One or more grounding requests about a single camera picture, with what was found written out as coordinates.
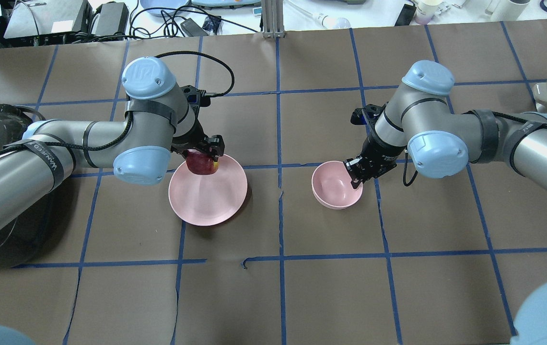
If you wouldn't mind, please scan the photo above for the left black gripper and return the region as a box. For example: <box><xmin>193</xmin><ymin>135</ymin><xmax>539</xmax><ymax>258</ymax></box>
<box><xmin>172</xmin><ymin>85</ymin><xmax>225</xmax><ymax>159</ymax></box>

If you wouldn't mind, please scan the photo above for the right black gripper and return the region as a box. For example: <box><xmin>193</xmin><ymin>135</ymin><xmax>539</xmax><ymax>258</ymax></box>
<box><xmin>344</xmin><ymin>106</ymin><xmax>398</xmax><ymax>190</ymax></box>

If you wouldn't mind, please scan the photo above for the red apple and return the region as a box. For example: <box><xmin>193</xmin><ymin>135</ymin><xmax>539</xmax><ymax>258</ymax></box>
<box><xmin>185</xmin><ymin>149</ymin><xmax>219</xmax><ymax>175</ymax></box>

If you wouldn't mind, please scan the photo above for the pink bowl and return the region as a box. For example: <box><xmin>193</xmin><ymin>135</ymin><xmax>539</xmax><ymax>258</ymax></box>
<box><xmin>311</xmin><ymin>160</ymin><xmax>363</xmax><ymax>210</ymax></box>

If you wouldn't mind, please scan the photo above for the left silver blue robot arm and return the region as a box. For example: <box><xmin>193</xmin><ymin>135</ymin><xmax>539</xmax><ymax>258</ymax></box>
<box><xmin>0</xmin><ymin>55</ymin><xmax>225</xmax><ymax>230</ymax></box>

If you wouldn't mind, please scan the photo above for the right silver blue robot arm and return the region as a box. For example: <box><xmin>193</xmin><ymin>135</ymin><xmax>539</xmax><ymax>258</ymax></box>
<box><xmin>343</xmin><ymin>60</ymin><xmax>547</xmax><ymax>190</ymax></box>

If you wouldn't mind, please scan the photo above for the pink plate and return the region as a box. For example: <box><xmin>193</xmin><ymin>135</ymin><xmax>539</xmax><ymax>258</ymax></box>
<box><xmin>168</xmin><ymin>155</ymin><xmax>248</xmax><ymax>226</ymax></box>

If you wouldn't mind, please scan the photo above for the black power adapter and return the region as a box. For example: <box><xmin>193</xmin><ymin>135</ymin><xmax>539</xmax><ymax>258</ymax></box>
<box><xmin>180</xmin><ymin>18</ymin><xmax>209</xmax><ymax>37</ymax></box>

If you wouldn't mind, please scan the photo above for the clear plastic bottle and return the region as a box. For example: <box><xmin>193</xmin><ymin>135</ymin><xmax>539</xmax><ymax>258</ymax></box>
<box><xmin>284</xmin><ymin>0</ymin><xmax>352</xmax><ymax>29</ymax></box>

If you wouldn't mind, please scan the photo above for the grey electronics box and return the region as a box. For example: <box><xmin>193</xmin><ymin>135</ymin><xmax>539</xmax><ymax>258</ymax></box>
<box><xmin>91</xmin><ymin>1</ymin><xmax>128</xmax><ymax>36</ymax></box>

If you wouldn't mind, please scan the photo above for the white paper cup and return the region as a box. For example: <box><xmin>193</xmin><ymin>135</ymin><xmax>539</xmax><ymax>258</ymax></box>
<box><xmin>414</xmin><ymin>0</ymin><xmax>444</xmax><ymax>25</ymax></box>

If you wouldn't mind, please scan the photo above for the dark grey rice cooker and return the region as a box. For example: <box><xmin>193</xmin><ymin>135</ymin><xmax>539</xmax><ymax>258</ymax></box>
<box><xmin>0</xmin><ymin>104</ymin><xmax>57</xmax><ymax>269</ymax></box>

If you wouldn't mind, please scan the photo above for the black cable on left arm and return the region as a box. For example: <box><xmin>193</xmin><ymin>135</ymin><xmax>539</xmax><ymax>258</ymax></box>
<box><xmin>0</xmin><ymin>51</ymin><xmax>235</xmax><ymax>171</ymax></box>

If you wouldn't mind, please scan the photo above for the black cable bundle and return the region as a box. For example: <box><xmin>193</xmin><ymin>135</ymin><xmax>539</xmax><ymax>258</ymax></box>
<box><xmin>129</xmin><ymin>0</ymin><xmax>259</xmax><ymax>39</ymax></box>

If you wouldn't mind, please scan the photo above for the aluminium frame post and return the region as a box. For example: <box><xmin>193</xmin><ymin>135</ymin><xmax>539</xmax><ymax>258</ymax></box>
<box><xmin>260</xmin><ymin>0</ymin><xmax>286</xmax><ymax>38</ymax></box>

